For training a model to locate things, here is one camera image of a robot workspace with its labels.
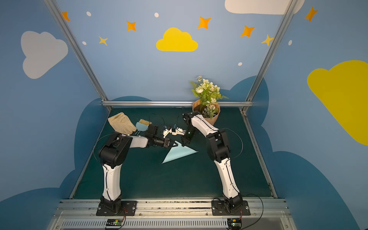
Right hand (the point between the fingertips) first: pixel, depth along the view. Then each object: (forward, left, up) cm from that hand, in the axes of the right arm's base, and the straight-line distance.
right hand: (185, 142), depth 96 cm
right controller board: (-43, -28, -6) cm, 52 cm away
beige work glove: (+16, +52, -3) cm, 54 cm away
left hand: (-2, +5, +1) cm, 5 cm away
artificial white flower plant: (+21, -13, +25) cm, 35 cm away
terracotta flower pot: (+15, -15, +16) cm, 27 cm away
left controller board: (-47, +34, -4) cm, 58 cm away
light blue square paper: (-6, +5, -1) cm, 8 cm away
